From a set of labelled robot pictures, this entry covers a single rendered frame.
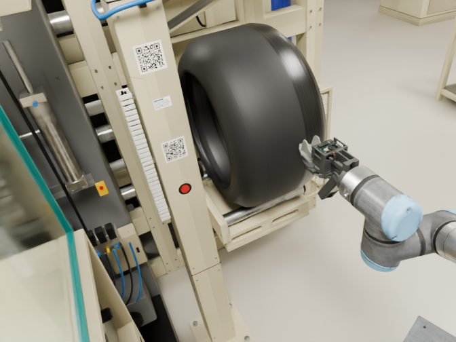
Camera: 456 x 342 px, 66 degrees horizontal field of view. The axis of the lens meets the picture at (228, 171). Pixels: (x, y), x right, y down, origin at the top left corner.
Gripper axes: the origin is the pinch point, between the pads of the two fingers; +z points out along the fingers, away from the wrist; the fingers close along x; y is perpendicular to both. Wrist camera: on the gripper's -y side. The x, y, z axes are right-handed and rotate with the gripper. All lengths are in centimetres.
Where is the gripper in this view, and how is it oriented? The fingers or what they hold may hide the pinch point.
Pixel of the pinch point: (303, 148)
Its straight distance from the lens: 102.6
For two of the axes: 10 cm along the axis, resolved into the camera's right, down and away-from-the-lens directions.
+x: -9.0, 3.5, -2.7
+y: -1.3, -7.8, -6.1
